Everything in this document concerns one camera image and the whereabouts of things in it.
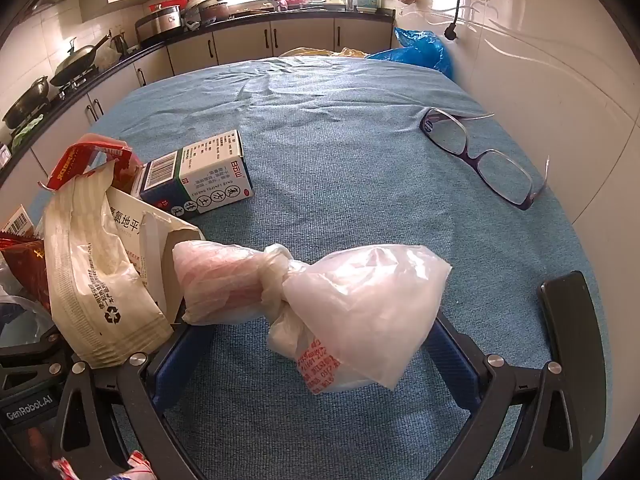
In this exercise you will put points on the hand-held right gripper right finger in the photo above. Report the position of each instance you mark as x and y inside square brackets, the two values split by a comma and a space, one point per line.
[457, 375]

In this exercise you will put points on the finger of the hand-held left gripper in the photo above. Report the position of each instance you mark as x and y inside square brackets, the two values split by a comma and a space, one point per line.
[30, 360]

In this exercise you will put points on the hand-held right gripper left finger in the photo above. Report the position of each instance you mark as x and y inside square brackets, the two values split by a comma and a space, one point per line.
[172, 365]

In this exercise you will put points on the cream plastic wrapper packet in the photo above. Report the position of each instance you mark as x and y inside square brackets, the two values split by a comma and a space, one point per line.
[90, 280]

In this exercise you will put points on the knotted translucent plastic bag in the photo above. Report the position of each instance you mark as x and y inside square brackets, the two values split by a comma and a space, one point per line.
[350, 305]

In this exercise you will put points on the white printed cardboard sleeve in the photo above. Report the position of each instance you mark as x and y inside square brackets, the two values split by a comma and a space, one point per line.
[135, 230]

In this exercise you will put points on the white blue medicine box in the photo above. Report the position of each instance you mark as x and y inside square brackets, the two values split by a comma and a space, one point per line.
[210, 175]

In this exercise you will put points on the clear plastic bag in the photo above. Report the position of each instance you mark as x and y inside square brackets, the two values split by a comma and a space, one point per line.
[20, 315]

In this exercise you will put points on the red foil snack wrapper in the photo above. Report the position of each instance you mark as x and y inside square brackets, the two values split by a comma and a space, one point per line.
[25, 265]

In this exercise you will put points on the red white patterned wrapper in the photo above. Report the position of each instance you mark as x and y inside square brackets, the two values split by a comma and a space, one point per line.
[135, 467]

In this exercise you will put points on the black flat rectangular object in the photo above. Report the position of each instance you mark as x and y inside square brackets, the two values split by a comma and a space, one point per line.
[570, 315]

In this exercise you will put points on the white barcode packet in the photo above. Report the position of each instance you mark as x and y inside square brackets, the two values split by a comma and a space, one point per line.
[17, 220]

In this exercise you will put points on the purple eyeglasses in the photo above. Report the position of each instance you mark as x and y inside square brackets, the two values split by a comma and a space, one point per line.
[475, 157]

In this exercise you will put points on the green cloth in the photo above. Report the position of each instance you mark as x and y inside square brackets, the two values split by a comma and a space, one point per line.
[27, 130]

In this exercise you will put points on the black frying pan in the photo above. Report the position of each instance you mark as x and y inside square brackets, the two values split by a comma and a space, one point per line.
[25, 102]

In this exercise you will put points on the blue tablecloth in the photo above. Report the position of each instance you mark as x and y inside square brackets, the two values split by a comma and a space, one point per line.
[350, 135]

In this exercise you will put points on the black gas stove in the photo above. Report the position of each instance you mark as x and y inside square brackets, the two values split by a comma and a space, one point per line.
[75, 85]

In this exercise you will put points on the black lidded wok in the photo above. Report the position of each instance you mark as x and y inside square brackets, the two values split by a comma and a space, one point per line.
[75, 62]

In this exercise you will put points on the blue plastic bag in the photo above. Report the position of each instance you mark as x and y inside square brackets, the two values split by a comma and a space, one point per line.
[422, 50]

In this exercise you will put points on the yellow plastic bag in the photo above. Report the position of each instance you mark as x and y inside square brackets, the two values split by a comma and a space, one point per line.
[310, 52]

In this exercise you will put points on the steel rice cooker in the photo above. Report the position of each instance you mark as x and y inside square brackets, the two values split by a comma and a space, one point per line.
[160, 22]

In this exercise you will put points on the silver pot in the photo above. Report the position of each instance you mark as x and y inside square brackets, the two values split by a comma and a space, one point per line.
[207, 10]

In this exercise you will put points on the red plastic basin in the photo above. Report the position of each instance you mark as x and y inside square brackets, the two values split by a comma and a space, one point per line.
[167, 5]

